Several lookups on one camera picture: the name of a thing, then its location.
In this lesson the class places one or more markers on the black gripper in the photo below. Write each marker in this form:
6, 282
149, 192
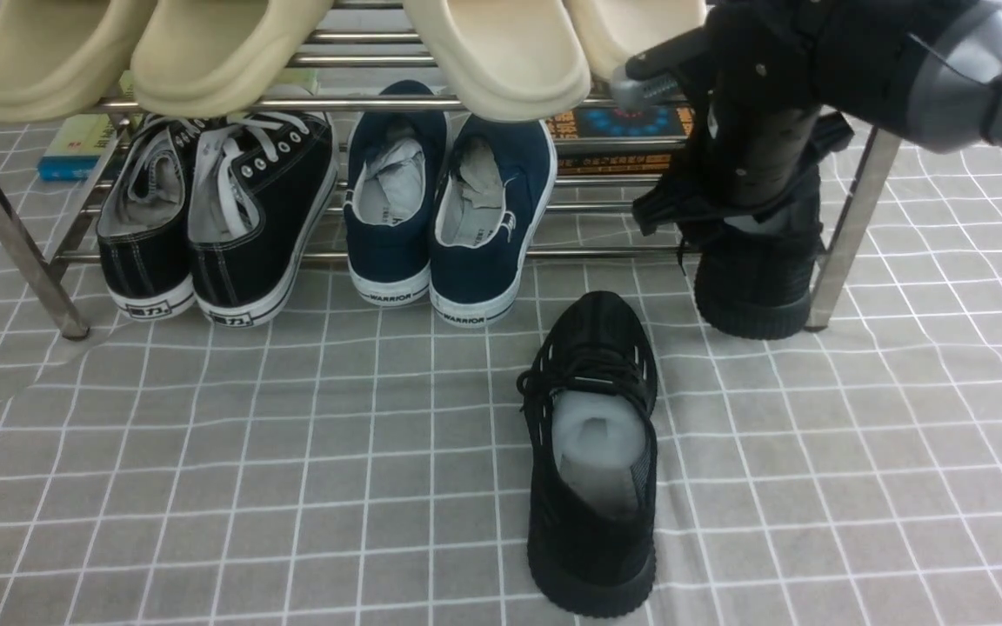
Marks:
778, 61

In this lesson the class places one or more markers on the black knit sneaker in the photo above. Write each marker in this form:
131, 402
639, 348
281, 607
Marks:
587, 401
755, 267

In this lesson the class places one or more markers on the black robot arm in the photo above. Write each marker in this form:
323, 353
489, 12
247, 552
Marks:
929, 72

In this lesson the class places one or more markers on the black book with orange text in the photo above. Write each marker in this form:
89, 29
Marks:
600, 142

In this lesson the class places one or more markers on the cream slipper right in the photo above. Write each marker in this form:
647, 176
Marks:
612, 32

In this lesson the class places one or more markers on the cream slipper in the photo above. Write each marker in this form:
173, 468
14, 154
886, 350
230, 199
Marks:
506, 61
612, 32

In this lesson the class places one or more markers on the navy canvas shoe right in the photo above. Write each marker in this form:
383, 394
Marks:
492, 197

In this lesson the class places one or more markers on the navy canvas shoe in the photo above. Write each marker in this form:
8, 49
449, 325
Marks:
492, 197
394, 160

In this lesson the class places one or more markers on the cream slipper centre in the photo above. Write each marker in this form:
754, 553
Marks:
506, 61

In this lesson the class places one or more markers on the navy canvas shoe left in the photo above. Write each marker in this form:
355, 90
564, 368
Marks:
394, 160

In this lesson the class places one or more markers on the black canvas sneaker right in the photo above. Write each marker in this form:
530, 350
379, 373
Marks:
261, 182

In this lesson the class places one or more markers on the black canvas sneaker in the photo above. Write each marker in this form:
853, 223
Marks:
261, 182
141, 231

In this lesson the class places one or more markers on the grey checkered floor cloth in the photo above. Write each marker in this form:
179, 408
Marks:
347, 465

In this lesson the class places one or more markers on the olive slipper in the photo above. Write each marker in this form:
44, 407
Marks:
211, 58
57, 58

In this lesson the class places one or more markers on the black canvas sneaker left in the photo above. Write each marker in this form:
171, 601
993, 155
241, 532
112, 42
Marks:
141, 231

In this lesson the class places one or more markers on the blue and yellow book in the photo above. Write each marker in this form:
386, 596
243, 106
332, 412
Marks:
77, 147

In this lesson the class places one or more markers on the olive slipper far left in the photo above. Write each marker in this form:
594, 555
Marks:
57, 58

